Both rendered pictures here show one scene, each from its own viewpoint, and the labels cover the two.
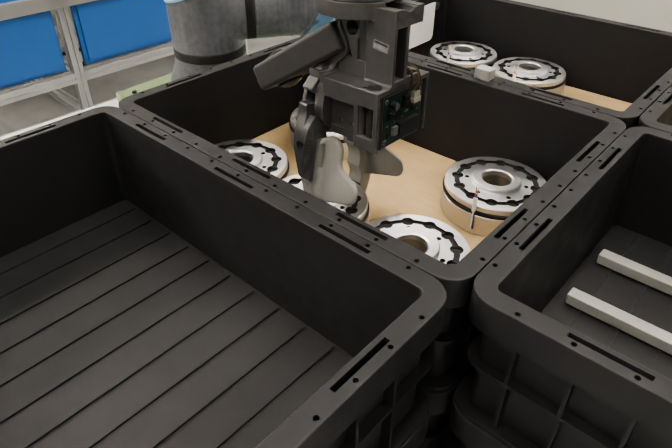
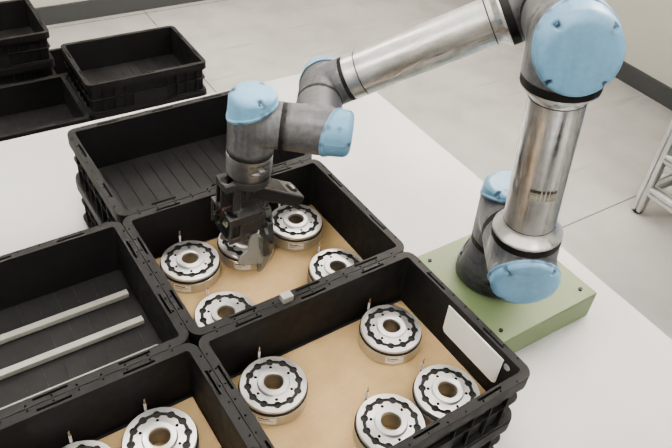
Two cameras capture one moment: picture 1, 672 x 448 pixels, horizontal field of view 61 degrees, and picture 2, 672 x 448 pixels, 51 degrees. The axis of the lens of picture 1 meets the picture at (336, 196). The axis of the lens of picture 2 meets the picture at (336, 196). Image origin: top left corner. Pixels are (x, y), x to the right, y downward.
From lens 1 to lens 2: 130 cm
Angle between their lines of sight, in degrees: 77
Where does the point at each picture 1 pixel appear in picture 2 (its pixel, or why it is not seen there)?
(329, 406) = (98, 181)
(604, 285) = (142, 342)
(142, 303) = not seen: hidden behind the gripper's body
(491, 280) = (117, 226)
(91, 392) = (183, 182)
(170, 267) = not seen: hidden behind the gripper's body
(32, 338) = (218, 170)
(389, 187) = (267, 289)
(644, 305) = (121, 349)
